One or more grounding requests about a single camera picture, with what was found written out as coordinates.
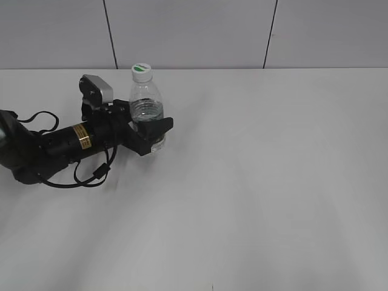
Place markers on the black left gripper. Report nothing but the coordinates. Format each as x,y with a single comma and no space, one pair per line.
109,126

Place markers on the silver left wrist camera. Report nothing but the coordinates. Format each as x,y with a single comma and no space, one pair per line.
95,91

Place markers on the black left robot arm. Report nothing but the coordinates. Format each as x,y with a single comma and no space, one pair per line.
34,157

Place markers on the white green bottle cap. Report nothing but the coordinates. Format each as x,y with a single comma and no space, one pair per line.
142,72

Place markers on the clear cestbon water bottle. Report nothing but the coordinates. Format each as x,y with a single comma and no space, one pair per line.
145,103

